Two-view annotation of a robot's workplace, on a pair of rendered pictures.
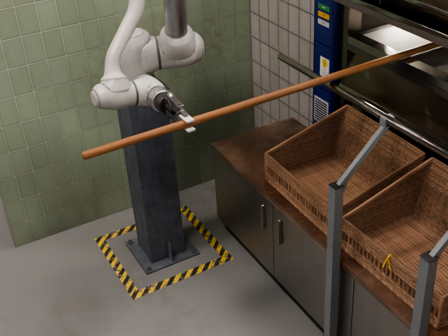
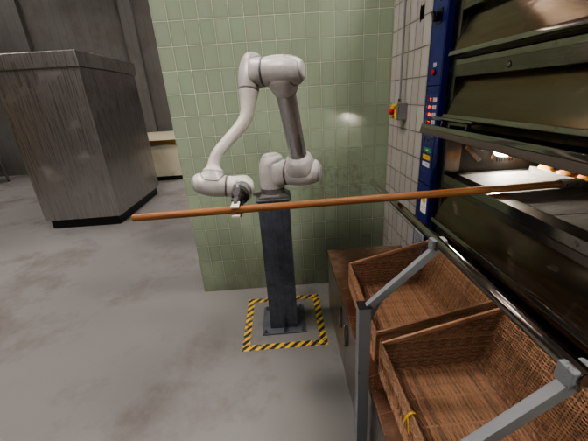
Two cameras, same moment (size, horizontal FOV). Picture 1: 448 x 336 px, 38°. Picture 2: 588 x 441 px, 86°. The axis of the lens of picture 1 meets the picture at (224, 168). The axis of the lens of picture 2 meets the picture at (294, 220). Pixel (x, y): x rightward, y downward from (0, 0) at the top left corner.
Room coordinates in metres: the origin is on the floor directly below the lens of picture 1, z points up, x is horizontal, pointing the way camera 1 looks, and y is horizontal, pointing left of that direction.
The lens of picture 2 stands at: (1.15, -0.58, 1.60)
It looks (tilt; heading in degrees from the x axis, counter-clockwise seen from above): 22 degrees down; 25
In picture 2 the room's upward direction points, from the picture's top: 4 degrees counter-clockwise
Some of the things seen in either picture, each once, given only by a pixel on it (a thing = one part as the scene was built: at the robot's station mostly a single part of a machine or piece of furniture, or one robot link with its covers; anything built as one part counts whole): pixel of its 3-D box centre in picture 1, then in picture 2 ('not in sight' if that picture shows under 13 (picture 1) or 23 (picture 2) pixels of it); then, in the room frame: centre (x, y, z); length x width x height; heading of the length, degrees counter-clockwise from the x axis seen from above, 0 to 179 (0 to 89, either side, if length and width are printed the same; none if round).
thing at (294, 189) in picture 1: (340, 167); (409, 290); (2.48, -0.52, 0.72); 0.56 x 0.49 x 0.28; 25
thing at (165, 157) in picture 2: not in sight; (172, 152); (7.17, 5.52, 0.44); 2.34 x 1.89 x 0.88; 27
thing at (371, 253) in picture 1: (435, 235); (487, 406); (1.96, -0.79, 0.72); 0.56 x 0.49 x 0.28; 27
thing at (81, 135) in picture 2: not in sight; (86, 141); (4.41, 4.47, 1.13); 1.73 x 1.33 x 2.26; 27
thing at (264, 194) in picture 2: not in sight; (269, 191); (2.87, 0.39, 1.03); 0.22 x 0.18 x 0.06; 117
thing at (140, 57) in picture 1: (137, 53); (272, 170); (2.88, 0.37, 1.17); 0.18 x 0.16 x 0.22; 98
